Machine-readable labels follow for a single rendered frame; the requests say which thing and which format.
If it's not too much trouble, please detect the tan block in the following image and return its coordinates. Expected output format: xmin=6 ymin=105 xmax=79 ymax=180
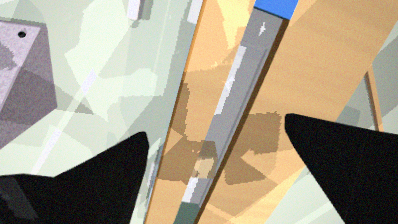
xmin=191 ymin=141 xmax=218 ymax=178

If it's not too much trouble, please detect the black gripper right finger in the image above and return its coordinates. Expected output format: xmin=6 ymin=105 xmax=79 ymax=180
xmin=285 ymin=113 xmax=398 ymax=224

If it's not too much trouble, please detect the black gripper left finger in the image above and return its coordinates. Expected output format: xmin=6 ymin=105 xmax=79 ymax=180
xmin=0 ymin=131 xmax=149 ymax=224

